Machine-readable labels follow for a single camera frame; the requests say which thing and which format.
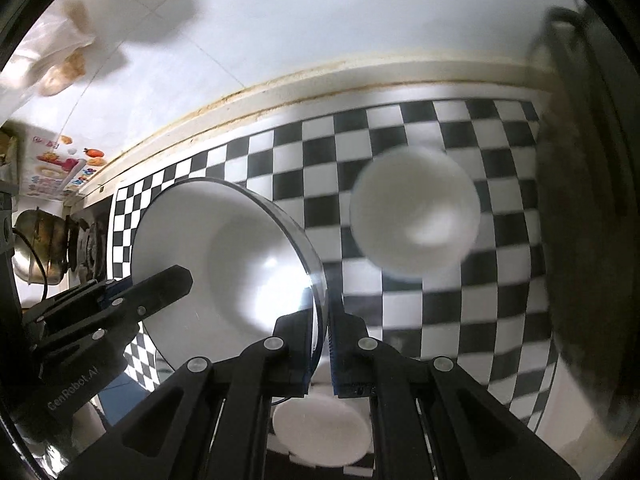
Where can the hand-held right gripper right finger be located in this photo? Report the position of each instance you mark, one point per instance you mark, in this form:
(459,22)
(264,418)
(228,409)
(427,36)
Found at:
(338,355)

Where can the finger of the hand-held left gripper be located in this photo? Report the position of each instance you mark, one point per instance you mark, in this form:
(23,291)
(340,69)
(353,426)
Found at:
(165,285)
(75,297)

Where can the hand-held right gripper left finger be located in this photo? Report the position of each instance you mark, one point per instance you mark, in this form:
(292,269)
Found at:
(295,355)

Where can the white bowl with dark rim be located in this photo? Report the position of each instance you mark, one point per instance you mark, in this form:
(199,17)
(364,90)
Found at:
(225,260)

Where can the black gas stove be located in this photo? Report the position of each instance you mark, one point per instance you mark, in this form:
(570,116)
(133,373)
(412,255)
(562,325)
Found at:
(90,245)

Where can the stainless steel pot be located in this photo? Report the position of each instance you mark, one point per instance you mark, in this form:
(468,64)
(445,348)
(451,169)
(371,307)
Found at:
(35,245)

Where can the black and white checkered cloth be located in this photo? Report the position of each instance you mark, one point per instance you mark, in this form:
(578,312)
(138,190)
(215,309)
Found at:
(320,160)

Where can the pile of brown eggs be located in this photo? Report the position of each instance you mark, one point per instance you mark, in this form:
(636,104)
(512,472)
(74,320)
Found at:
(62,72)

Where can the clear plastic bag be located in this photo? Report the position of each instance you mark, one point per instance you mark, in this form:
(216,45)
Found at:
(45,45)

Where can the brown rice cooker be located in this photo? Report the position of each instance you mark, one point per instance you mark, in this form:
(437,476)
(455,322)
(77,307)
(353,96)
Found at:
(575,185)

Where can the colourful wall sticker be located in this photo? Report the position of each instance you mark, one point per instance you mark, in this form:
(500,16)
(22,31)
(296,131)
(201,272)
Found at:
(55,165)

